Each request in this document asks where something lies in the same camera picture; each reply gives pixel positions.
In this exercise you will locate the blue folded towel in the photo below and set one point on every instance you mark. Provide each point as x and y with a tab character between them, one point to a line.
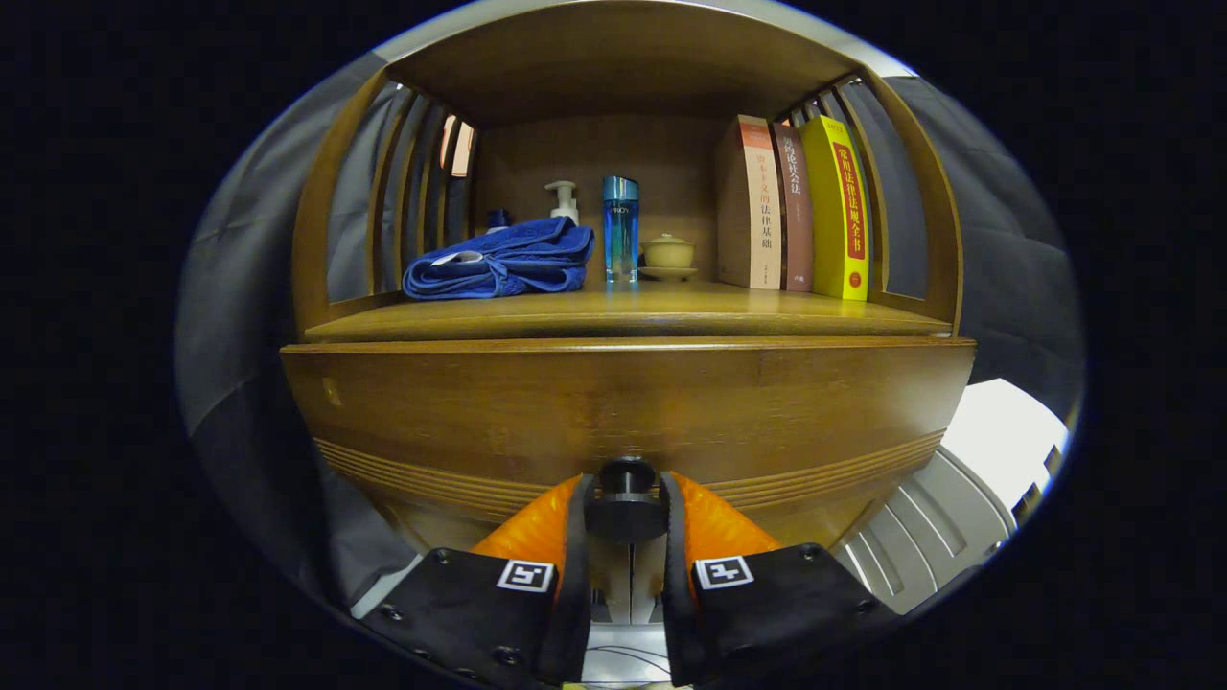
518	259

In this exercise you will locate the yellow book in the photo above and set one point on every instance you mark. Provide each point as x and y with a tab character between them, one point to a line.
839	220

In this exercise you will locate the beige book orange top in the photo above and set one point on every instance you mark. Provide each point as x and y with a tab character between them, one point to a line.
757	211

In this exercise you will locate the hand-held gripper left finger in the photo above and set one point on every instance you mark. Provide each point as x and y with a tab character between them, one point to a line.
575	594

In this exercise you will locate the yellow lidded teacup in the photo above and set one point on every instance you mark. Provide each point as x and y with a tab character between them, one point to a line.
668	254

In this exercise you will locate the white plastic case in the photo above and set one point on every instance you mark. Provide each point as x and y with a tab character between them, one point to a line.
997	431

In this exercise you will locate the small white bottle blue cap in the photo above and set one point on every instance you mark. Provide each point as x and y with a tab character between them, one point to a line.
497	220

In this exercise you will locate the wooden drawer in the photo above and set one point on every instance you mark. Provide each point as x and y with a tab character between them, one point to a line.
575	402

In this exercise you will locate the wooden cabinet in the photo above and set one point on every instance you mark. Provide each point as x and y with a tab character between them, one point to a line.
594	163

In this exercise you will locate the white pump bottle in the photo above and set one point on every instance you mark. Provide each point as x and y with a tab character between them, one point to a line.
566	206

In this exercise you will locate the blue glass bottle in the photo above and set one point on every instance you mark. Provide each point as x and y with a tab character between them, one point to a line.
621	230

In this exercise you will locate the brown book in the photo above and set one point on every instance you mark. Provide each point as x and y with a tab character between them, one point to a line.
796	220

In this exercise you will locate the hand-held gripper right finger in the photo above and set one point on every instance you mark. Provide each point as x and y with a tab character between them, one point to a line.
676	594

